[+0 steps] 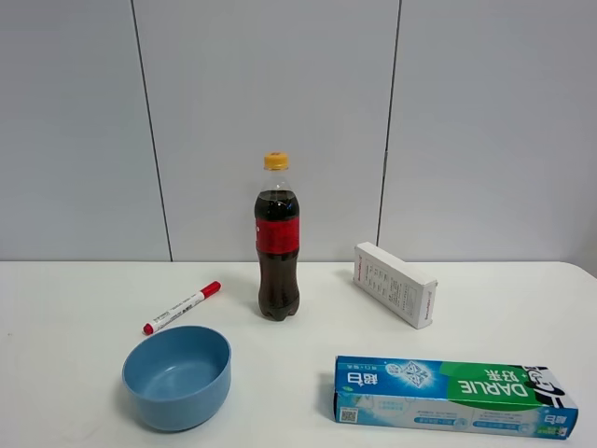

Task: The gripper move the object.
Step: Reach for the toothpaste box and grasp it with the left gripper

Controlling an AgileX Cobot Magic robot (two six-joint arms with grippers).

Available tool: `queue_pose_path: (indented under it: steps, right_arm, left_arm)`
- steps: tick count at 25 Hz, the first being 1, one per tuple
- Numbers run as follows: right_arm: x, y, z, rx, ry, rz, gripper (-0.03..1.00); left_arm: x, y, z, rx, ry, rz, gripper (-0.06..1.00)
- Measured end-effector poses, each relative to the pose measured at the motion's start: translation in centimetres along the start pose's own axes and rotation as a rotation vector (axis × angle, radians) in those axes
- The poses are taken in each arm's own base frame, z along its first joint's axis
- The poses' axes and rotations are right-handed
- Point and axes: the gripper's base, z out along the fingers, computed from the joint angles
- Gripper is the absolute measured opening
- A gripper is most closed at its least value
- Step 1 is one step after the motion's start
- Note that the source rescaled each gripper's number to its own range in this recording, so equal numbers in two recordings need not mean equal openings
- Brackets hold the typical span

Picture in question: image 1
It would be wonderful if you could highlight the blue green toothpaste box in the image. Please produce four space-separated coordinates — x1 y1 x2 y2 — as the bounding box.
333 356 578 441

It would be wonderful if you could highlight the cola bottle yellow cap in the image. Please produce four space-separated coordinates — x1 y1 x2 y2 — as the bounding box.
254 152 300 321

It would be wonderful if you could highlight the red white marker pen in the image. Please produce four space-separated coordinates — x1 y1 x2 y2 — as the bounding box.
142 281 221 336

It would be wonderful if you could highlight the white cardboard box red text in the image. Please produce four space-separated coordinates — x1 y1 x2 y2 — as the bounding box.
354 243 438 329

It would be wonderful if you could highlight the blue plastic bowl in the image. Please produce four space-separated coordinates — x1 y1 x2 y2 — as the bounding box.
121 326 232 432

